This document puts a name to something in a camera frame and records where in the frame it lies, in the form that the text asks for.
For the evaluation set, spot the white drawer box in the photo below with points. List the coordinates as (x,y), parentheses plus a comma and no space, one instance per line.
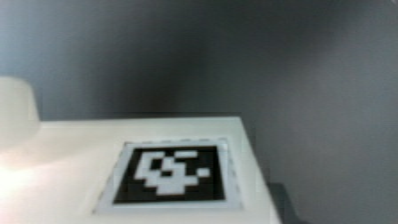
(131,171)

